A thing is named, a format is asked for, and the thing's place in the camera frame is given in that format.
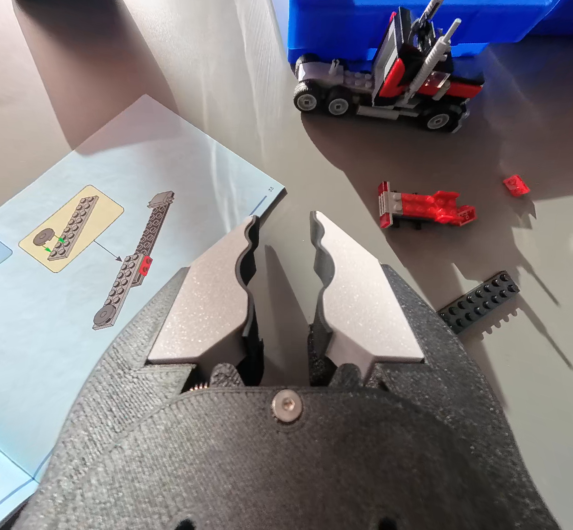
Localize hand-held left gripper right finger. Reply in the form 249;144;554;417
307;210;426;387

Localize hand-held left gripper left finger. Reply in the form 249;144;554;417
145;214;265;386

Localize long black brick plate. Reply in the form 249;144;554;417
436;270;521;336

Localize small red brick assembly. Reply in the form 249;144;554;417
377;181;477;231

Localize light blue instruction booklet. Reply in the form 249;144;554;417
0;93;287;513

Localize small red brick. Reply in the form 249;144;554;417
502;174;531;198

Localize grey desk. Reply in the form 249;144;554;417
0;0;573;450

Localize red and black toy truck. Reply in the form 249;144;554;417
293;0;486;133

